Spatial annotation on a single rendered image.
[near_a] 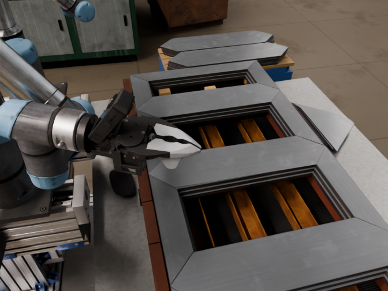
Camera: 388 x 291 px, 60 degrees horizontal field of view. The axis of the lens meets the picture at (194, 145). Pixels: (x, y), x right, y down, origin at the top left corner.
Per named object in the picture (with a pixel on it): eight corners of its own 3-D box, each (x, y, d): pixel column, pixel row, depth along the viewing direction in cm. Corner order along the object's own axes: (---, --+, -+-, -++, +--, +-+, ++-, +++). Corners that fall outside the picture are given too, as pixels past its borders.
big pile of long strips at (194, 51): (269, 36, 241) (270, 28, 237) (294, 62, 212) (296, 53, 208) (157, 48, 227) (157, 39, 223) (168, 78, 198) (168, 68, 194)
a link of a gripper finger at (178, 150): (198, 165, 63) (149, 156, 63) (201, 145, 58) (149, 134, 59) (195, 179, 61) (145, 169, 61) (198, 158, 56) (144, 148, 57)
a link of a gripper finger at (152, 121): (179, 127, 63) (133, 119, 63) (179, 121, 62) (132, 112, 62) (173, 146, 60) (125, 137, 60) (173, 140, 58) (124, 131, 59)
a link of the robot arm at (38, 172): (82, 159, 78) (75, 122, 70) (59, 196, 70) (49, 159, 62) (49, 152, 78) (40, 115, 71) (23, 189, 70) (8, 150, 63)
